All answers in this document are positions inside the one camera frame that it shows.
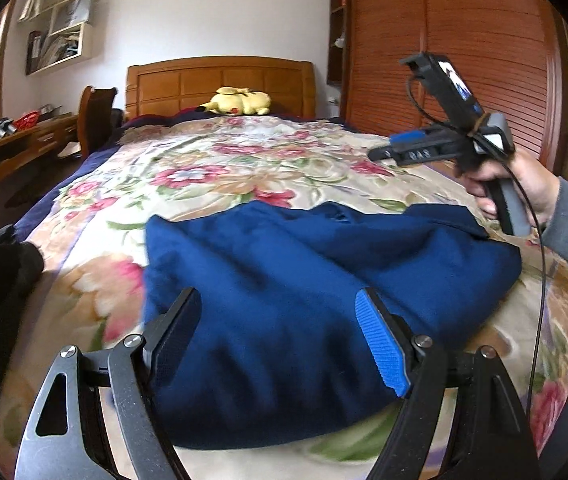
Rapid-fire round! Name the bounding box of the navy blue suit jacket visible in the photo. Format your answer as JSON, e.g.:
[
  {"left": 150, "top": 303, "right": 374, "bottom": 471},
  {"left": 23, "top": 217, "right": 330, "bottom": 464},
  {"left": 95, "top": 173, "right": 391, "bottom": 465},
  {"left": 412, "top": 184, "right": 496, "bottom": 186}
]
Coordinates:
[{"left": 143, "top": 200, "right": 522, "bottom": 450}]

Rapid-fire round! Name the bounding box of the yellow plush toy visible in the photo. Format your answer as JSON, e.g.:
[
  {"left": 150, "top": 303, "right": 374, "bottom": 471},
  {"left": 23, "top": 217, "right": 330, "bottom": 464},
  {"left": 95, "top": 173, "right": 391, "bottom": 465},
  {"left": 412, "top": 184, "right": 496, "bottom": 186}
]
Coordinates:
[{"left": 195, "top": 87, "right": 271, "bottom": 116}]

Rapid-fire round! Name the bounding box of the wooden bed headboard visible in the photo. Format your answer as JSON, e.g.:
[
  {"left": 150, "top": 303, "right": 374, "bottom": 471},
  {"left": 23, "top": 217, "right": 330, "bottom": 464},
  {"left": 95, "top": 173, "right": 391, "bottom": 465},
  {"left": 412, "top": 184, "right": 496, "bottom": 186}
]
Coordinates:
[{"left": 124, "top": 55, "right": 316, "bottom": 119}]

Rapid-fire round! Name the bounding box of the red basket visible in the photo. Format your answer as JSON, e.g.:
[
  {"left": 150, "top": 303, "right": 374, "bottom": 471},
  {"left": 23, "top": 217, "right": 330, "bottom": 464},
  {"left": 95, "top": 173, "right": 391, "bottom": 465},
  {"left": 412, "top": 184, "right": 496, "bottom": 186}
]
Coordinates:
[{"left": 13, "top": 110, "right": 40, "bottom": 131}]

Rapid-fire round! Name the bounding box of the wooden desk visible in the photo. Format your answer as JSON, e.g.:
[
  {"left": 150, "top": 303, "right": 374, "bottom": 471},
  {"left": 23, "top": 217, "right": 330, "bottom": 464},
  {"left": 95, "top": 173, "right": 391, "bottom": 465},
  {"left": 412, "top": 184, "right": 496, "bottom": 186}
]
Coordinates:
[{"left": 0, "top": 114, "right": 78, "bottom": 183}]

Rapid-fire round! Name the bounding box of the louvered wooden wardrobe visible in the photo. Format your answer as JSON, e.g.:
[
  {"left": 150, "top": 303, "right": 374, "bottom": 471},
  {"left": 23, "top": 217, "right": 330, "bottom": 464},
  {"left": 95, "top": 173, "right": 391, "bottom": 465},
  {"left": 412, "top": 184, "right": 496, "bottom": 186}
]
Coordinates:
[{"left": 340, "top": 0, "right": 567, "bottom": 171}]

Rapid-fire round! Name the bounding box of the person's right hand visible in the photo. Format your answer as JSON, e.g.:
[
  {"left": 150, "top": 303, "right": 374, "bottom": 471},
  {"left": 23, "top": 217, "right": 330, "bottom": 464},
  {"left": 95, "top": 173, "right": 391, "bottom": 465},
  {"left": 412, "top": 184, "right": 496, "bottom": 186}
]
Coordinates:
[{"left": 454, "top": 150, "right": 561, "bottom": 226}]

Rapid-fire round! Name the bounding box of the white wall shelf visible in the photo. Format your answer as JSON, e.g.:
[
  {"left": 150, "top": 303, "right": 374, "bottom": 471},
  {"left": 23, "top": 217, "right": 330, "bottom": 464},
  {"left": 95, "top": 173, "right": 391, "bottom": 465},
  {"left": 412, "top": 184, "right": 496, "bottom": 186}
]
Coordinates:
[{"left": 19, "top": 0, "right": 98, "bottom": 76}]

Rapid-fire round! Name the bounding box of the wooden chair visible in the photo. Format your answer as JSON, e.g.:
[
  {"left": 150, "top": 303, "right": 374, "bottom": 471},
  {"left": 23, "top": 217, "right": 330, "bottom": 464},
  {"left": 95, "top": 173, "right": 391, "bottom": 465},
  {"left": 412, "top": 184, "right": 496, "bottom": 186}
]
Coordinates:
[{"left": 57, "top": 86, "right": 118, "bottom": 159}]

